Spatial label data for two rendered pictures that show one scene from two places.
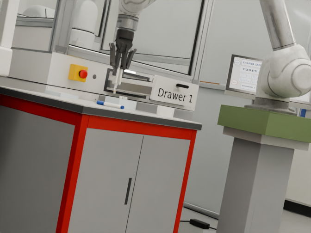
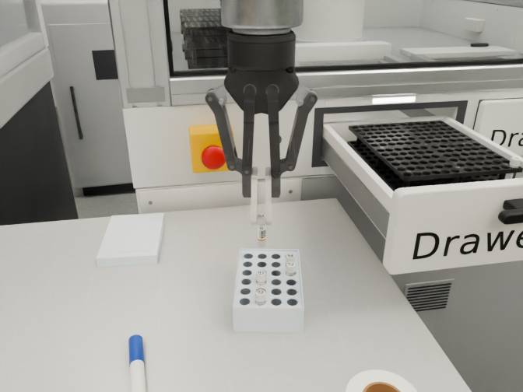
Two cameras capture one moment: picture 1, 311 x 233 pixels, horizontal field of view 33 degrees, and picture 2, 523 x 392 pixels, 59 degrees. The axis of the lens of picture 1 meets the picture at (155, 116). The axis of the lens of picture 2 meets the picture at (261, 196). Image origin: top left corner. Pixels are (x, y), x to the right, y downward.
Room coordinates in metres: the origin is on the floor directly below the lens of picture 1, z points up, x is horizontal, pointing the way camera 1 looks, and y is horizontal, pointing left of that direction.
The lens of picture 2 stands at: (1.88, -0.12, 1.16)
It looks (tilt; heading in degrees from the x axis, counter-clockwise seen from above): 27 degrees down; 36
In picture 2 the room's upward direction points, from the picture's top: straight up
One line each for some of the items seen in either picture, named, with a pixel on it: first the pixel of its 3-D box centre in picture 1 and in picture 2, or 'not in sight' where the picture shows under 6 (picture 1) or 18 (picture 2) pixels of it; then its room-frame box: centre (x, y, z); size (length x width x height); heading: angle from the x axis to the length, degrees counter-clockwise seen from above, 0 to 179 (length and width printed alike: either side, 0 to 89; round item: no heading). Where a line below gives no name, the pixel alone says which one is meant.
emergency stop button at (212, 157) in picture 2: (83, 73); (213, 155); (2.40, 0.36, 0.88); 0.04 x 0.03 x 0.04; 136
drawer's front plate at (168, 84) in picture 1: (175, 91); (501, 222); (2.45, -0.07, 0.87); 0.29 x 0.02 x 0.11; 136
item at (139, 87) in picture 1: (143, 88); (419, 163); (2.59, 0.08, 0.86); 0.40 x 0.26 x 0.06; 46
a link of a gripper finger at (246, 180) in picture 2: (113, 69); (240, 176); (2.29, 0.21, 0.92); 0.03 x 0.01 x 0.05; 125
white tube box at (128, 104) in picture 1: (120, 102); (268, 287); (2.27, 0.16, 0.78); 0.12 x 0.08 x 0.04; 35
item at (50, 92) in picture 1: (61, 94); (133, 237); (2.26, 0.41, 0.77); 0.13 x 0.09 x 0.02; 42
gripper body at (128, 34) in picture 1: (124, 40); (261, 71); (2.31, 0.19, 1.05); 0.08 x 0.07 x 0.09; 125
